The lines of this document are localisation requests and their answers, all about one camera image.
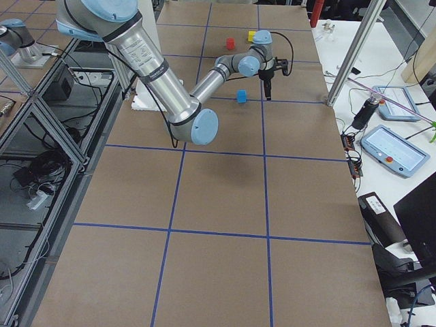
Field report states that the orange black electronics board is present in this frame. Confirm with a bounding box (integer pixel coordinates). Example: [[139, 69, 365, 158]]
[[341, 133, 356, 151]]

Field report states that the red foam block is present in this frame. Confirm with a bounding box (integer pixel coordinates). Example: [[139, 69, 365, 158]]
[[225, 37, 235, 50]]

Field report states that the blue foam block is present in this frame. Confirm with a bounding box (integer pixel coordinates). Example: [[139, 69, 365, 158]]
[[236, 89, 247, 104]]

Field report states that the teach pendant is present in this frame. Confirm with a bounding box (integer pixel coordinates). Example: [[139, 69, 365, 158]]
[[371, 85, 422, 123], [360, 125, 431, 178]]

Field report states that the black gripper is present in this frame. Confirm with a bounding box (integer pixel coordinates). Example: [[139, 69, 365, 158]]
[[258, 67, 275, 100]]

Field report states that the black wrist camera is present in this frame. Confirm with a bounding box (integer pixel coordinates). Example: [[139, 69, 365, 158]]
[[274, 57, 289, 76]]

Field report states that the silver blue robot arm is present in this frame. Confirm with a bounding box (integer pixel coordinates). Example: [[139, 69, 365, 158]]
[[1, 18, 50, 69], [57, 1, 277, 145]]

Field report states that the black cylinder device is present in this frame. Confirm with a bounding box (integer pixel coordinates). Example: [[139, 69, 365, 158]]
[[352, 94, 382, 130]]

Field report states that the black box with label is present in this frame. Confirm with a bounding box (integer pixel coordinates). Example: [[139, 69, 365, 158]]
[[358, 192, 406, 247]]

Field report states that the aluminium frame post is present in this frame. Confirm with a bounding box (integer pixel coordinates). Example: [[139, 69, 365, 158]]
[[326, 0, 386, 107]]

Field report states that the far teach pendant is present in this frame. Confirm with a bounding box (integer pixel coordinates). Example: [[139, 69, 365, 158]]
[[371, 85, 422, 123]]

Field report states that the black power adapter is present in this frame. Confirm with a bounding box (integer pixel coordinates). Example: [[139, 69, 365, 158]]
[[13, 167, 35, 187]]

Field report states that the black monitor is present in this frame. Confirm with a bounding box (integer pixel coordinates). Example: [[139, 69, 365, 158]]
[[394, 173, 435, 266]]

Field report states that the white pedestal base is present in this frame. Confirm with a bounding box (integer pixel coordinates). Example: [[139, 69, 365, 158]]
[[131, 79, 161, 111]]

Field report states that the near teach pendant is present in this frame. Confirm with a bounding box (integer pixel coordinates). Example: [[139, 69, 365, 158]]
[[360, 125, 431, 178]]

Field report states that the dark red cylinder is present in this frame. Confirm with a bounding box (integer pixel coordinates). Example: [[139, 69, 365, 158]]
[[310, 0, 324, 28]]

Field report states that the white power strip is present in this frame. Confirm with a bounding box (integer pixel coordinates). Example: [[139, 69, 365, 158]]
[[27, 190, 48, 211]]

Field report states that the yellow foam block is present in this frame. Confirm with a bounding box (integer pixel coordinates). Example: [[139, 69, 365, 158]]
[[247, 31, 257, 43]]

